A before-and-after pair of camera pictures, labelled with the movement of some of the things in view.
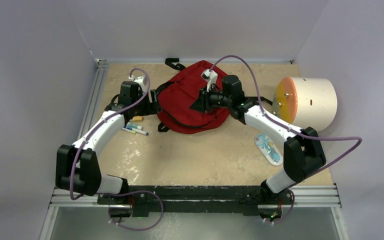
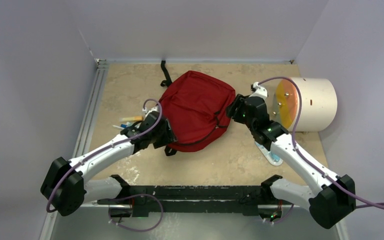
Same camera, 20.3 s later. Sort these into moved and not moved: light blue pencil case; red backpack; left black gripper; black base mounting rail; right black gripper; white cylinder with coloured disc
Moved: red backpack; right black gripper; left black gripper
Not moved: black base mounting rail; white cylinder with coloured disc; light blue pencil case
